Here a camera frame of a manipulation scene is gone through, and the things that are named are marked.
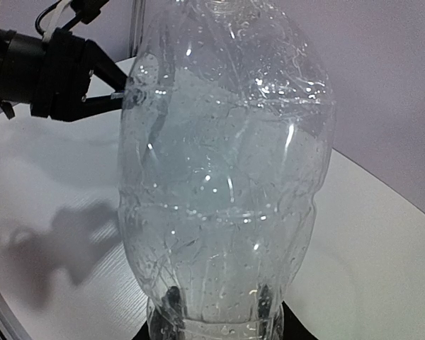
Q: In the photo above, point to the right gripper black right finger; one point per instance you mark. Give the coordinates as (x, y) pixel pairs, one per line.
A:
(293, 328)

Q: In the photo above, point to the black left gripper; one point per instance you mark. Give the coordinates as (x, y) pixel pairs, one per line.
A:
(53, 77)

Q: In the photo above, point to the clear plastic bottle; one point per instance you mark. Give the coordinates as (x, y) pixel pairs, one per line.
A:
(225, 138)

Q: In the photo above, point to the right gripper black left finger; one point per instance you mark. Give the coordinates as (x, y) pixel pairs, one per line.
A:
(143, 333)

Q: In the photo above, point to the aluminium left corner post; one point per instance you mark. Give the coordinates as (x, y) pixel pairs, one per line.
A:
(137, 22)

